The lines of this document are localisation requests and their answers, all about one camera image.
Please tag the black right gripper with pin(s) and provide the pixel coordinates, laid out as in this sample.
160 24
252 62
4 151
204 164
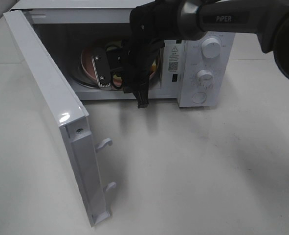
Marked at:
136 58

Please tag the pink round plate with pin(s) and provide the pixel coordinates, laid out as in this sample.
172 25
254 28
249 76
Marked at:
113 52

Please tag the toy sandwich with lettuce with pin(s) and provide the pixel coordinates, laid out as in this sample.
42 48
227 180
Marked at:
118 74

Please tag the white microwave door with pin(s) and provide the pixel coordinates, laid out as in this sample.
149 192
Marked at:
64 115

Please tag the white timer knob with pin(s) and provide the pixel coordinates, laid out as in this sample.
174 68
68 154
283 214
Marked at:
204 78

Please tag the round white door button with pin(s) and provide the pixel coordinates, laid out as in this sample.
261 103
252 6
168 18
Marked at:
199 97

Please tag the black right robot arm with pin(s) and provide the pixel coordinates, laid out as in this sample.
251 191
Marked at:
204 25

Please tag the white warning label sticker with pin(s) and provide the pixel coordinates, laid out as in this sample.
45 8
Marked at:
174 57

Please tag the white microwave oven body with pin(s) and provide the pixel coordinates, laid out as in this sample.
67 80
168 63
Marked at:
67 27

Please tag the upper white power knob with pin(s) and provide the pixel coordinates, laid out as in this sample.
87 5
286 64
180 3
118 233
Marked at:
211 47

